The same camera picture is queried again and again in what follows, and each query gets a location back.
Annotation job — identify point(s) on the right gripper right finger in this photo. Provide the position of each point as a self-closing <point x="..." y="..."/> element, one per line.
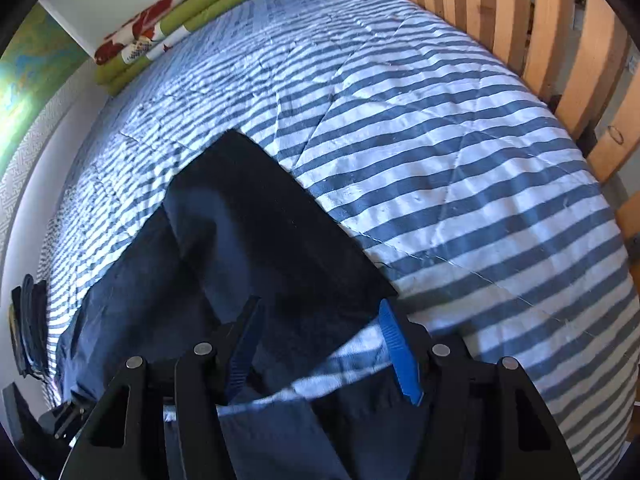
<point x="484" y="420"/>

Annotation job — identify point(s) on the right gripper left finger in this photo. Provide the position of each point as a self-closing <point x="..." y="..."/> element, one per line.
<point x="157" y="417"/>

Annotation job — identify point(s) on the black pants pink trim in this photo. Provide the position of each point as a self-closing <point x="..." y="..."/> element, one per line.
<point x="233" y="224"/>

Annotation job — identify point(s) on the stack of folded dark clothes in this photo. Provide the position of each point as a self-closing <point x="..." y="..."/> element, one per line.
<point x="29" y="328"/>

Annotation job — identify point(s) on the blue white striped quilt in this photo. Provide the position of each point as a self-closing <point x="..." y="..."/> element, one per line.
<point x="455" y="181"/>

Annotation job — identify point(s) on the folded green red blanket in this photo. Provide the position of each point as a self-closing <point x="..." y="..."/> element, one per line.
<point x="126" y="53"/>

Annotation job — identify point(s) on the green landscape wall hanging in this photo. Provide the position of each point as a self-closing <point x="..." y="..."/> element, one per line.
<point x="36" y="64"/>

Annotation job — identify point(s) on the wooden slatted bed rail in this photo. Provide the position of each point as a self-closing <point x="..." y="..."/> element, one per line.
<point x="530" y="36"/>

